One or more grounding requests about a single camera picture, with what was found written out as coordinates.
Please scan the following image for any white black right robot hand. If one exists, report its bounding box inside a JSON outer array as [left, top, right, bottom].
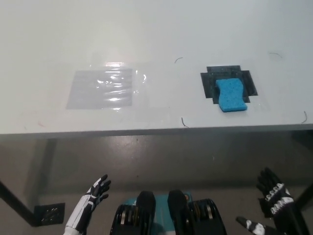
[[236, 167, 310, 235]]

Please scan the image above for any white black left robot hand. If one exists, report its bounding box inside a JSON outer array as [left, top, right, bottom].
[[67, 174, 112, 228]]

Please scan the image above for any blue wavy sponge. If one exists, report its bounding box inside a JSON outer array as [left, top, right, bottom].
[[215, 78, 248, 113]]

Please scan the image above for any black table leg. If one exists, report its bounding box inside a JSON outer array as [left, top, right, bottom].
[[0, 180, 37, 227]]

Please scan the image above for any grey rectangular tape patch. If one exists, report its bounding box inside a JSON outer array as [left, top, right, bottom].
[[66, 69, 134, 110]]

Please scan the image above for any black tape mark patch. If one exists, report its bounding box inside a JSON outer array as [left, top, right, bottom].
[[200, 65, 258, 105]]

